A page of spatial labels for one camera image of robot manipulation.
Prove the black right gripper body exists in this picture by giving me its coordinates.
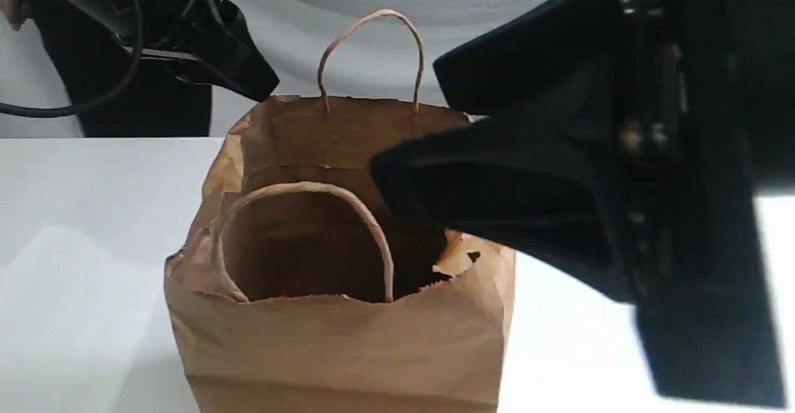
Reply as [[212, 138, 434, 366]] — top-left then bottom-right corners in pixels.
[[614, 0, 793, 409]]

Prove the brown paper bag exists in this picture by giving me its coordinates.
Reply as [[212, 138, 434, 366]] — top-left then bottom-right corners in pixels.
[[163, 9, 517, 413]]

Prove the person's right hand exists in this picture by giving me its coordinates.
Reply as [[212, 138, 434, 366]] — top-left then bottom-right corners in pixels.
[[1, 0, 31, 32]]

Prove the person's black torso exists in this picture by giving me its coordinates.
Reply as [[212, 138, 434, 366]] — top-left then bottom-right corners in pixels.
[[27, 0, 212, 138]]

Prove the grey backdrop cloth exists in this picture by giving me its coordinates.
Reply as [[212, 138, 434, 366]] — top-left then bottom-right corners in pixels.
[[1, 0, 546, 138]]

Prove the black cable left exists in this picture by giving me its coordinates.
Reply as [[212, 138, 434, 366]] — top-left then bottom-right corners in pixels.
[[0, 0, 145, 119]]

